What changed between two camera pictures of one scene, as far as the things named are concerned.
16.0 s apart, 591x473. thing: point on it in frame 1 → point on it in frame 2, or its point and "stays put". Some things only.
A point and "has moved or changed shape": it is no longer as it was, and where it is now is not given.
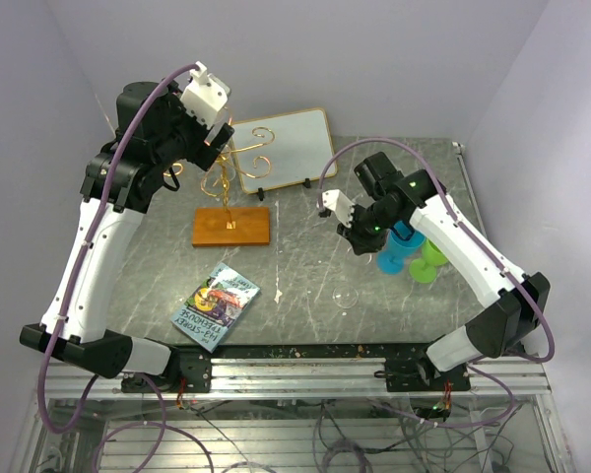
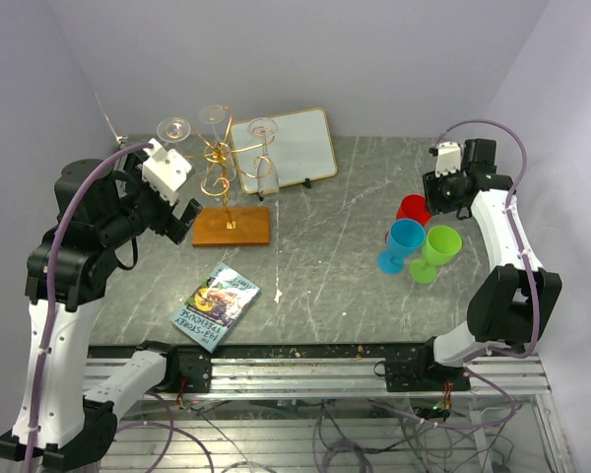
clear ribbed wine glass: [222, 117] has moved or changed shape
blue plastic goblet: [401, 241] stays put
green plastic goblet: [425, 270] stays put
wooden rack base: [230, 226] stays put
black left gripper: [201, 154] → [167, 223]
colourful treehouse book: [215, 306] stays put
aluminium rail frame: [303, 415] stays put
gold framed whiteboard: [283, 150] stays put
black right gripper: [361, 242] → [431, 187]
